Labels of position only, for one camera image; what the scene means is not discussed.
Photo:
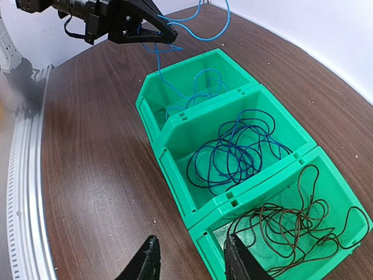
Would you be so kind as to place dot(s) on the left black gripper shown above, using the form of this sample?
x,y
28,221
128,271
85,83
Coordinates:
x,y
116,19

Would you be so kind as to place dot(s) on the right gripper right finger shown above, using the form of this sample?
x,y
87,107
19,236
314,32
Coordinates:
x,y
240,263

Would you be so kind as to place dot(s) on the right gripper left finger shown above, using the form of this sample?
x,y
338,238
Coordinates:
x,y
146,263

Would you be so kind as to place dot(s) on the green bin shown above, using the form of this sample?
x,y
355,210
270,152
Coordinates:
x,y
299,224
186,85
231,145

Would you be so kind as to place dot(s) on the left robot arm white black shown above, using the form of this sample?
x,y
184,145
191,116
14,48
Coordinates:
x,y
37,33

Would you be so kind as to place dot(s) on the front aluminium rail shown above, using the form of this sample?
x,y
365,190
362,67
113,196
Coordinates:
x,y
28,245

